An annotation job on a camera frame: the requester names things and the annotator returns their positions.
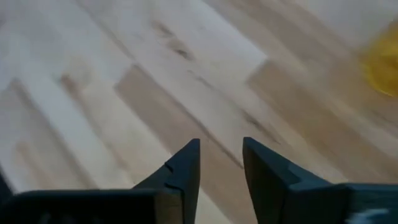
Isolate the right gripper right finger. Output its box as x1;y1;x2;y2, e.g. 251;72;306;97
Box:
243;137;352;224

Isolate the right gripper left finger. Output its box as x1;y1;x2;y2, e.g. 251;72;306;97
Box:
132;138;201;224

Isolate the yellow ribbed glass vase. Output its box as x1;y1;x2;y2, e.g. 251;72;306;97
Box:
360;23;398;98

